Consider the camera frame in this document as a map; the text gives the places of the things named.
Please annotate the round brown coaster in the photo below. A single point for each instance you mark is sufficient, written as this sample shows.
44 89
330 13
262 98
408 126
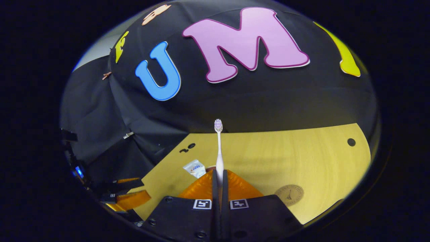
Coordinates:
289 195

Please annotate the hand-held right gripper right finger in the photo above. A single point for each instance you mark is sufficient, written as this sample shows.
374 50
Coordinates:
224 208

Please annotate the wooden desktop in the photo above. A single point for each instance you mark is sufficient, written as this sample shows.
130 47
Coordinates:
268 158

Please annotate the small silver clip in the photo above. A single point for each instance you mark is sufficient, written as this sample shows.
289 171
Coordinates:
128 135

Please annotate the white toothpaste tube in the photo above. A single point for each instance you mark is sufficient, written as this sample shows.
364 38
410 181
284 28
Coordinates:
195 168

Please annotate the small copper clip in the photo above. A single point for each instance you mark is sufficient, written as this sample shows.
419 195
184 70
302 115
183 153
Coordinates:
106 75

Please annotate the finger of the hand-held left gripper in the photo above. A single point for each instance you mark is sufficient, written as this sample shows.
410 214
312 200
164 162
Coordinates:
134 199
127 186

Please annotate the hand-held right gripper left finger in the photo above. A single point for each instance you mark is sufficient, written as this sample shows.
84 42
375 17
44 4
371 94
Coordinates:
216 208

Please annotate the pale pink toothbrush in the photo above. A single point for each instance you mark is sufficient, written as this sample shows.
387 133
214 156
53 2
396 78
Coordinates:
219 158

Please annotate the black backdrop cloth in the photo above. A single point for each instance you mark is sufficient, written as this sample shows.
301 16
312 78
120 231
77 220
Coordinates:
268 101

